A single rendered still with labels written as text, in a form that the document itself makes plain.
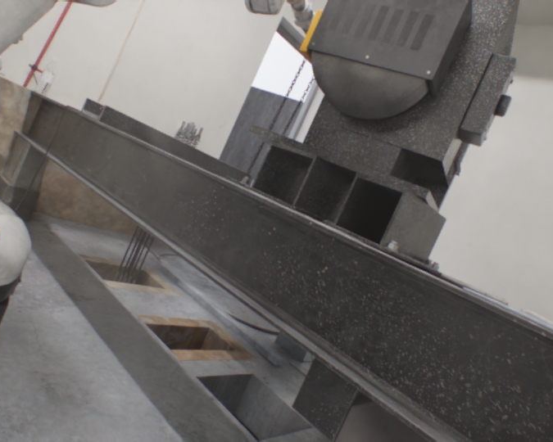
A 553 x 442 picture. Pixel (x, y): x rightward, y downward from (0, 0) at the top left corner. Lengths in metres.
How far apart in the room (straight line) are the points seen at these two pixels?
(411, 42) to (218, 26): 2.13
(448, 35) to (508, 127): 2.56
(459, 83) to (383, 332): 0.93
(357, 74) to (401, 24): 0.20
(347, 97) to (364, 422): 1.03
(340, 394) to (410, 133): 0.90
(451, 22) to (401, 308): 0.94
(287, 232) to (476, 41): 0.93
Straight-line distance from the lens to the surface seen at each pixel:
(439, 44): 1.48
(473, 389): 0.86
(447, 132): 1.50
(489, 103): 1.54
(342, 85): 1.50
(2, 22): 1.19
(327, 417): 0.98
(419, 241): 1.62
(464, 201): 3.84
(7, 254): 1.10
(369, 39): 1.54
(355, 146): 1.54
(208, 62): 3.38
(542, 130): 3.93
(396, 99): 1.43
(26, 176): 2.60
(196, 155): 2.16
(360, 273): 0.94
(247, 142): 8.35
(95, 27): 2.98
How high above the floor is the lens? 0.67
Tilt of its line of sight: 2 degrees down
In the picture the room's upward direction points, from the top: 24 degrees clockwise
